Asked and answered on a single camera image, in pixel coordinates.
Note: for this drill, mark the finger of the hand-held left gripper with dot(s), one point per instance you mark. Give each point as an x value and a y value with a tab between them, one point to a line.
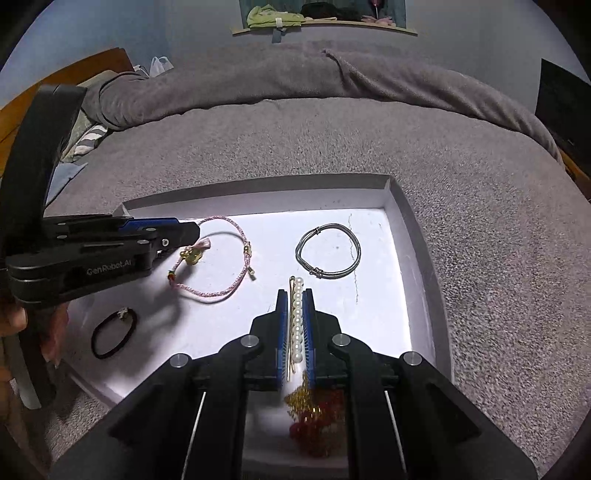
138	225
165	248

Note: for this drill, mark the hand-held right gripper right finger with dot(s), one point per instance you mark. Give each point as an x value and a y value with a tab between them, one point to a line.
310	332

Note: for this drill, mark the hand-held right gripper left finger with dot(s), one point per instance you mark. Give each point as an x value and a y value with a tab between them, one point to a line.
280	332

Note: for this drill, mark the pearl hair clip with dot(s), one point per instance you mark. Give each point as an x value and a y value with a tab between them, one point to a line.
297	323

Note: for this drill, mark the grey cardboard box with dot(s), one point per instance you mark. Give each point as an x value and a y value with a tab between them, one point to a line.
392	300

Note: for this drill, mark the person's left hand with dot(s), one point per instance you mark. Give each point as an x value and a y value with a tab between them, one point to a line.
57	332

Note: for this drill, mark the blue blanket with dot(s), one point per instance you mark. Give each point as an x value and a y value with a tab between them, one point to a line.
62	177

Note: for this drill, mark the striped pillow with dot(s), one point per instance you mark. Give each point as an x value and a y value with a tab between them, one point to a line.
90	138

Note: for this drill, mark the olive pillow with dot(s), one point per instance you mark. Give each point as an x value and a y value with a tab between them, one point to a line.
76	134

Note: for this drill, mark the wooden headboard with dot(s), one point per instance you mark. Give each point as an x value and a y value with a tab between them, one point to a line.
18	110

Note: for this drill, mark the white plastic bag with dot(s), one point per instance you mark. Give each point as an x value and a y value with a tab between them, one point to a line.
161	65

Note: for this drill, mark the green cloth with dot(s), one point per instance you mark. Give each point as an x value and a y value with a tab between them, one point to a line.
272	16

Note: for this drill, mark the grey duvet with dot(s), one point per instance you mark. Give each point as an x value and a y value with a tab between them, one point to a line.
369	78

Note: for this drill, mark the teal curtain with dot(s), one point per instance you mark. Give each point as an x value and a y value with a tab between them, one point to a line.
286	3

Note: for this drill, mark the windowsill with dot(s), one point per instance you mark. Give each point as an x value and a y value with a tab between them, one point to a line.
323	26

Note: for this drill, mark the black cloth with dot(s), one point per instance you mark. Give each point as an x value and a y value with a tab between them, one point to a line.
328	11

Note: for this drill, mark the pink cloth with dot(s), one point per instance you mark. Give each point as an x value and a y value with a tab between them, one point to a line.
376	19

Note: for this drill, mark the wooden television stand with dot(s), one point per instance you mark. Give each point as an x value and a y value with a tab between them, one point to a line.
577	170

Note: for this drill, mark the pink wine glass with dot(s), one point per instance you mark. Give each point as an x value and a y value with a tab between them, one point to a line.
375	5

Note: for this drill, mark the black television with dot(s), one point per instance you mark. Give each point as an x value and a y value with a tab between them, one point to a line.
568	106

